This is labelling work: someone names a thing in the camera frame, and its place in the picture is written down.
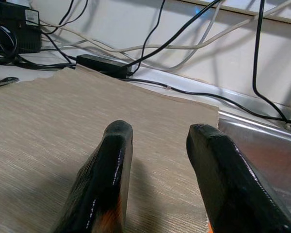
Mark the beige woven placemat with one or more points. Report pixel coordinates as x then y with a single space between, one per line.
51 121

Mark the black power adapter brick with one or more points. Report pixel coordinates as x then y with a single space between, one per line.
101 64

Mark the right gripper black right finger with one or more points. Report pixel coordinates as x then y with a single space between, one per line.
228 184

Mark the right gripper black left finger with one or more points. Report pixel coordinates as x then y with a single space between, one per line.
104 174

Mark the black battery charger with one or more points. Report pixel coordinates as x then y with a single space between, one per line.
14 24

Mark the silver metal fork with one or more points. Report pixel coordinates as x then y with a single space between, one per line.
4 82

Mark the stainless steel sink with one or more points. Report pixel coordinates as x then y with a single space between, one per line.
269 150

